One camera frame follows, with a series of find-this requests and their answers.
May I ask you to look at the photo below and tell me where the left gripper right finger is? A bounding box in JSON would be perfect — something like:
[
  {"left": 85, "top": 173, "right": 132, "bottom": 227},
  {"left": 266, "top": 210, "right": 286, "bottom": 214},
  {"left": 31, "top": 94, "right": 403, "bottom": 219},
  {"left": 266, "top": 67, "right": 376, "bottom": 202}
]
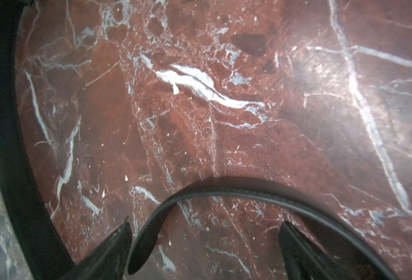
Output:
[{"left": 279, "top": 221, "right": 342, "bottom": 280}]

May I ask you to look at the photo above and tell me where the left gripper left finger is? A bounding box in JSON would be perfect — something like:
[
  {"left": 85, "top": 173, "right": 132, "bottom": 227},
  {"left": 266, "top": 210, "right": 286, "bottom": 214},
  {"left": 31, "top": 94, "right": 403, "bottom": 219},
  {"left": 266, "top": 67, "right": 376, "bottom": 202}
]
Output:
[{"left": 62, "top": 220, "right": 132, "bottom": 280}]

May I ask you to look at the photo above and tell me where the black belt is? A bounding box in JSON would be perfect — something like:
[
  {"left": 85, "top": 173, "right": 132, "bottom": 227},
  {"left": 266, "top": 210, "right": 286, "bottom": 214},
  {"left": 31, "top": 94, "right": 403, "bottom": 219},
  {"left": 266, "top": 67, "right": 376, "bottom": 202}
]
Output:
[{"left": 0, "top": 1, "right": 396, "bottom": 280}]

